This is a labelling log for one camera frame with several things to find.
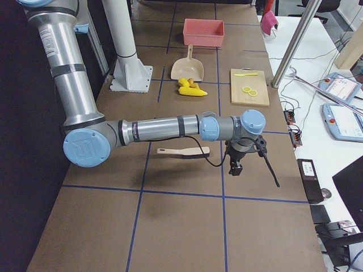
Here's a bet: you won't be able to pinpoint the far orange black connector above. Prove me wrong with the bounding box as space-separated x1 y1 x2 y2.
283 101 296 125

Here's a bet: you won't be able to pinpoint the beige brush black bristles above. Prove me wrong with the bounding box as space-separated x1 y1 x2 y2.
157 147 210 157

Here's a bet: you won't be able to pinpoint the orange black connector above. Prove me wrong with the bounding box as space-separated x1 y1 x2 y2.
288 124 302 148
283 101 296 125

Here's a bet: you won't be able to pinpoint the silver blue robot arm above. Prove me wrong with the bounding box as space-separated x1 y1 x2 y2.
22 1 267 176

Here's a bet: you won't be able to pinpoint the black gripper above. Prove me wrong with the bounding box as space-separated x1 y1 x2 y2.
225 135 267 176

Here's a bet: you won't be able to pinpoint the far teach pendant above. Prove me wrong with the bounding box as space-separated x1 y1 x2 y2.
318 72 362 103

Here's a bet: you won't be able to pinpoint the teach pendant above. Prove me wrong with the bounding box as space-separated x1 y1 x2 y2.
318 72 362 103
322 103 362 142

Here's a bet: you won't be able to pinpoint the pink cloth on stand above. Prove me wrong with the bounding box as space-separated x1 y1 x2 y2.
260 10 278 38

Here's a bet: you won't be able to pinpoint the pink plastic bin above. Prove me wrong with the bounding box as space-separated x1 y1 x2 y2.
183 18 225 48

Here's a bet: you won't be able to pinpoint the wooden cutting board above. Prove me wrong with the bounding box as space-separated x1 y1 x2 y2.
230 69 270 107

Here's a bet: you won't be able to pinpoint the black box white label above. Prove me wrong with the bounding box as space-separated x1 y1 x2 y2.
297 159 323 204

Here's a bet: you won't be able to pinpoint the beige plastic dustpan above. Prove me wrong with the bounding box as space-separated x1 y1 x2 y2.
170 45 204 82

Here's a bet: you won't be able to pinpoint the silver aluminium frame post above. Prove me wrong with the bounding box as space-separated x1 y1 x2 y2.
271 0 322 88

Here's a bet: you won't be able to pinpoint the yellow toy corn cob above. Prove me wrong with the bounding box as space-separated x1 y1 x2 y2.
178 86 208 97

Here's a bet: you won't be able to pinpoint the yellow green toy knife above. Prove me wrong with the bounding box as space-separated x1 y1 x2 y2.
233 73 259 77

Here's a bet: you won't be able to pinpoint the near orange black connector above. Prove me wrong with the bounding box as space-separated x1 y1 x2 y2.
288 124 302 148

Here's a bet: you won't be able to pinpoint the tan toy ginger root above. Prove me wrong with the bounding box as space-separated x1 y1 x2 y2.
188 78 199 89

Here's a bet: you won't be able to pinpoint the black monitor corner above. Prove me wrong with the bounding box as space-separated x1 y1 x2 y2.
332 158 363 231

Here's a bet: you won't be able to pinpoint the near teach pendant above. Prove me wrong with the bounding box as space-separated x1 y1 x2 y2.
322 103 362 142

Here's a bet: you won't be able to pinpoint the white pedestal column base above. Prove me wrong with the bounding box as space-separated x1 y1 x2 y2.
103 0 153 93

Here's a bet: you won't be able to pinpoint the toy lemon slice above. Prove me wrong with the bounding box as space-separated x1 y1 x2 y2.
242 86 251 93
248 90 258 97

